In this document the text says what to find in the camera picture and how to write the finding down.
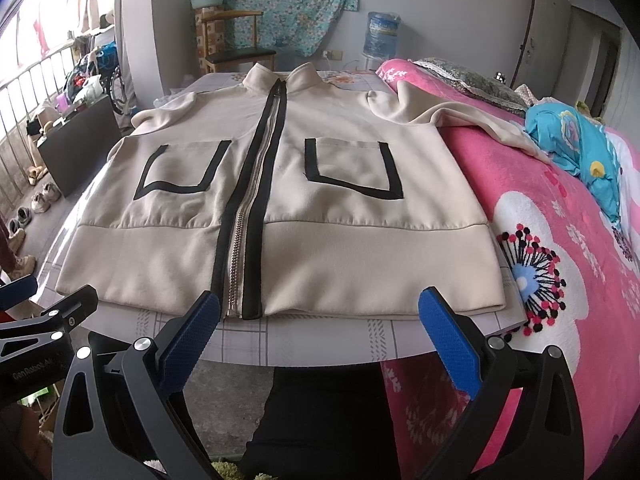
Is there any beige zip jacket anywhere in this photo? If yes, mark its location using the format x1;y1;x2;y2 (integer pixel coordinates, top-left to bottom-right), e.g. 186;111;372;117
56;64;542;320

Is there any pink floral blanket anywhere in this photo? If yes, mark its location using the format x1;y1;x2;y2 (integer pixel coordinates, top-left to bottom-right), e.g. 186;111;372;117
376;58;639;479

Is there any blue water bottle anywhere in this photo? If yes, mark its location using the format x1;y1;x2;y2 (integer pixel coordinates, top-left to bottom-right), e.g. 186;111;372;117
362;11;401;61

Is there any turquoise cartoon cloth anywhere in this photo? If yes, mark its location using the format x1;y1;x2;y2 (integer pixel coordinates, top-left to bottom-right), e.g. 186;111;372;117
525;102;620;226

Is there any wooden chair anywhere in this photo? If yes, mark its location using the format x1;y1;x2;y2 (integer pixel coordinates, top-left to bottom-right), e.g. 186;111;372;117
205;10;277;74

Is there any bicycle by window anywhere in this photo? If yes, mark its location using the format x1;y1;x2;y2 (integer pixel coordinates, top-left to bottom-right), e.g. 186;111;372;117
64;41;126;116

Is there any grey patterned pillow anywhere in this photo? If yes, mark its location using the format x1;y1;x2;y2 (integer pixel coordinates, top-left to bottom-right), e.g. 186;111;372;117
413;58;529;117

